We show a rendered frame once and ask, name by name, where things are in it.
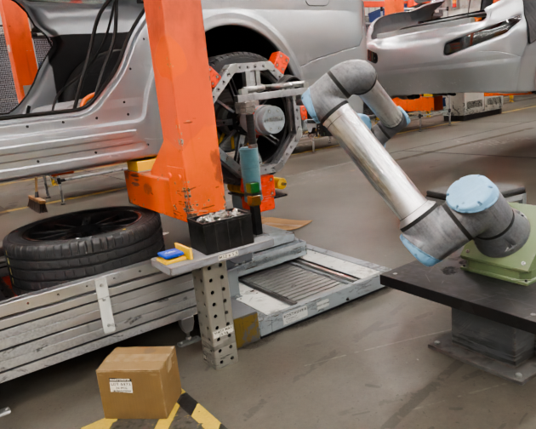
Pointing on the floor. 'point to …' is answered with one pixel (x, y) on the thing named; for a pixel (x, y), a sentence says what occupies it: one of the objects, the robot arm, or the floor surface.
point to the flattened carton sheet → (284, 223)
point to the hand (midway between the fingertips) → (308, 119)
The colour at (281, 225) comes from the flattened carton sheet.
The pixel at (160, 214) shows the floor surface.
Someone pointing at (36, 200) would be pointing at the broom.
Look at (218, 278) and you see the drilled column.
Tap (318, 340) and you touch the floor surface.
